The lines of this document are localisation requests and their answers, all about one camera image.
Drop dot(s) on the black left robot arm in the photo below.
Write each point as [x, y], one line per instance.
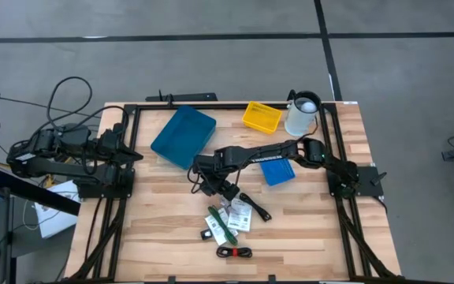
[53, 158]

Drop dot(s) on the blue plastic basket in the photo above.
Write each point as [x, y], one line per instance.
[277, 173]

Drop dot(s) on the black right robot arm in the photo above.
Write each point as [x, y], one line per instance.
[274, 152]

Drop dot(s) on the teal plastic bin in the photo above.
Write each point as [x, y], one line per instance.
[183, 136]

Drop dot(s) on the black wall charger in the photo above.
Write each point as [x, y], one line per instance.
[206, 234]

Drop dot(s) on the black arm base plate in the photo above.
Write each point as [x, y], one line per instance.
[371, 180]

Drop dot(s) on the black curved clamp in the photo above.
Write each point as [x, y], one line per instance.
[291, 95]

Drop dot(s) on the white cylindrical container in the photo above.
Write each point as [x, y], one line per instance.
[301, 116]

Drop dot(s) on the white box with green edge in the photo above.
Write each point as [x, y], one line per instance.
[240, 215]

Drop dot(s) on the yellow plastic basket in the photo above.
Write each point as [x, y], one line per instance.
[261, 117]

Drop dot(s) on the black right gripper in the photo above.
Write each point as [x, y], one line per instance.
[211, 167]

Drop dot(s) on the white paper box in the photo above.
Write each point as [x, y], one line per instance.
[55, 215]

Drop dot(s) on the black aluminium table frame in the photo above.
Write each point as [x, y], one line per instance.
[134, 130]

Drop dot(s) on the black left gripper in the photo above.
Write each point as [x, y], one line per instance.
[112, 142]

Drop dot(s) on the black frame clamp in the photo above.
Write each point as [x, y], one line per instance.
[171, 279]
[272, 278]

